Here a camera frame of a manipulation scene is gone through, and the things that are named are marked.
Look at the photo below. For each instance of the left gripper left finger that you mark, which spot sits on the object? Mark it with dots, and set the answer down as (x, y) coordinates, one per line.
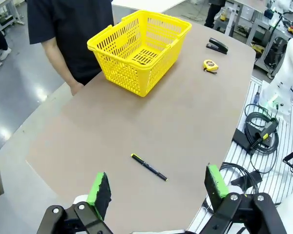
(100, 195)

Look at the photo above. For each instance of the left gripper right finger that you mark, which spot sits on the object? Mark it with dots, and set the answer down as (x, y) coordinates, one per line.
(217, 187)

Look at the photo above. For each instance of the black stapler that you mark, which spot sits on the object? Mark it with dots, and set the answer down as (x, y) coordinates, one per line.
(217, 45)

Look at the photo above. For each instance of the person right forearm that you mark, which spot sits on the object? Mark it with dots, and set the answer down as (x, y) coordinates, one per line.
(61, 65)

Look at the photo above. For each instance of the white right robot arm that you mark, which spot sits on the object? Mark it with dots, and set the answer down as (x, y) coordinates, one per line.
(288, 68)

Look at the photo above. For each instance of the yellow plastic shopping basket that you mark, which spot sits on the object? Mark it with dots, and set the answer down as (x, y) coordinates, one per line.
(143, 92)

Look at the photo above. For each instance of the person torso black t-shirt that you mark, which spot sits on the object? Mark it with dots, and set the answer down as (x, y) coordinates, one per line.
(70, 29)

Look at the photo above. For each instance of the person right hand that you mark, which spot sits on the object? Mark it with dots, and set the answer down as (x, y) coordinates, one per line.
(76, 87)

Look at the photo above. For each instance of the black tape patch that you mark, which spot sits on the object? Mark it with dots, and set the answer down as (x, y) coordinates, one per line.
(257, 178)

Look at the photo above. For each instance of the black power box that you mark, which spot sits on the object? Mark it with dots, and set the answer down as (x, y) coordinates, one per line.
(240, 139)

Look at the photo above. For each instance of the black pen yellow cap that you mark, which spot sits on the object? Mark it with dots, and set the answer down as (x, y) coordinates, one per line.
(149, 167)

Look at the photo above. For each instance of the white slotted mounting plate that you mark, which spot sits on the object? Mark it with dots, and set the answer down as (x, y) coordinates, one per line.
(273, 182)

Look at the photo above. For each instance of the yellow tape measure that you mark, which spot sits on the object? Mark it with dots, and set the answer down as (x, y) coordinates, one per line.
(210, 64)

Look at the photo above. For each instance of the black equipment cabinet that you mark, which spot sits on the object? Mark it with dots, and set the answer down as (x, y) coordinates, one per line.
(276, 51)

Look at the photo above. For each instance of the yellow bottle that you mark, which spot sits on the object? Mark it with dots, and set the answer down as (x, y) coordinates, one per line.
(223, 15)

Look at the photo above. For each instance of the bystander in black trousers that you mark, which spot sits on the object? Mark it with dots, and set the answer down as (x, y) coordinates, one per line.
(213, 12)

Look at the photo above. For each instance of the large white table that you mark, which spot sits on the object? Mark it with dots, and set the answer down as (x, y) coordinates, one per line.
(149, 5)

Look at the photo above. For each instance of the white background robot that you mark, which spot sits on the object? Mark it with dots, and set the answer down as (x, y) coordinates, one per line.
(283, 3)

